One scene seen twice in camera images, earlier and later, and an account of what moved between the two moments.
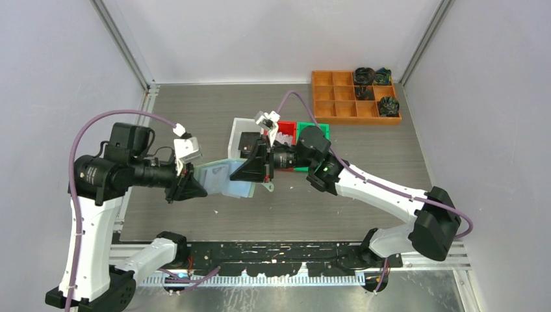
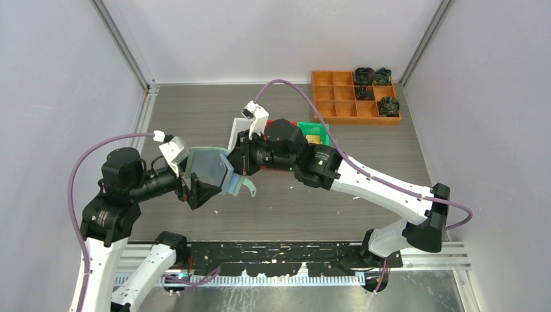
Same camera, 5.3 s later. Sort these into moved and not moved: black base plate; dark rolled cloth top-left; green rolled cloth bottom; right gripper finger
Moved: right gripper finger
Not moved: black base plate; green rolled cloth bottom; dark rolled cloth top-left
